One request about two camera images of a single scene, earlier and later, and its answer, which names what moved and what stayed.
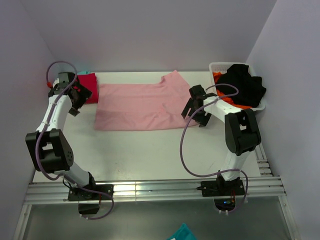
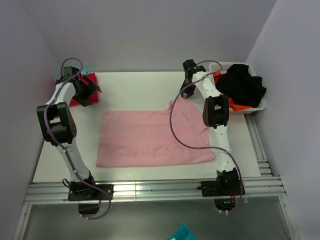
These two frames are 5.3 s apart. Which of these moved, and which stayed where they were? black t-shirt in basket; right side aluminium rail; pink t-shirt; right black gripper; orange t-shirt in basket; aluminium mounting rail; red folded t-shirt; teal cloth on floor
Moved: right black gripper; pink t-shirt
Stayed: aluminium mounting rail; right side aluminium rail; orange t-shirt in basket; black t-shirt in basket; teal cloth on floor; red folded t-shirt
